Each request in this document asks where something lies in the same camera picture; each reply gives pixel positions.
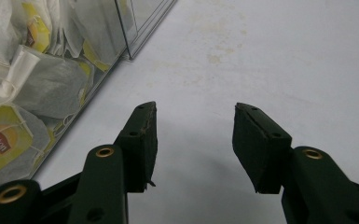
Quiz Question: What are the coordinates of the clear plastic box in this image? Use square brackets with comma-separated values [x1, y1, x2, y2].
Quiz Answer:
[0, 0, 179, 200]

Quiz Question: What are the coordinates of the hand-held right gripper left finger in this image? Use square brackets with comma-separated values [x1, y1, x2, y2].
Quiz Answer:
[67, 100, 159, 224]

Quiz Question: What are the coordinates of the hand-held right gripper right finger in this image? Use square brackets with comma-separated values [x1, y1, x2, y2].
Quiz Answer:
[231, 102, 359, 224]

